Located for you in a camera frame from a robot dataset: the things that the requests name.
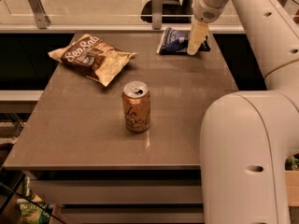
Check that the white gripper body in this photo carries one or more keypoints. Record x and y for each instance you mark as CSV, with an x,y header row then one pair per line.
x,y
203,10

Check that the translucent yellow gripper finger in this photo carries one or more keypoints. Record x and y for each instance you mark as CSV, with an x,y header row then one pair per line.
x,y
198,35

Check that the blue chip bag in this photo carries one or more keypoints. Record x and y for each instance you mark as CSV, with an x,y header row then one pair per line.
x,y
175,42

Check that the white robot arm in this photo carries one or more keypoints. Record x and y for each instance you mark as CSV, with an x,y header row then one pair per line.
x,y
246,136

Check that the brown sea salt chip bag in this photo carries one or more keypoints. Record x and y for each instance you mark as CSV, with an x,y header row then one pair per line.
x,y
94,58

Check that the green snack bag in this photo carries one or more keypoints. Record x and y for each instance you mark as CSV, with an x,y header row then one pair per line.
x,y
33,213

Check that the black office chair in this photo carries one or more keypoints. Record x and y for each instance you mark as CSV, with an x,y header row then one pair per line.
x,y
177,11

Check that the orange LaCroix soda can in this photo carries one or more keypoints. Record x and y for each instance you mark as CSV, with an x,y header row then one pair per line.
x,y
136,106

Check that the grey table drawer unit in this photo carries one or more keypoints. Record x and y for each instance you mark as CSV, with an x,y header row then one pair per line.
x,y
138,196

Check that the middle metal railing bracket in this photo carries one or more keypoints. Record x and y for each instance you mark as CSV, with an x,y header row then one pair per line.
x,y
157,11

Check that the left metal railing bracket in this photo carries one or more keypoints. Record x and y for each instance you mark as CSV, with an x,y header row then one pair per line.
x,y
41,17

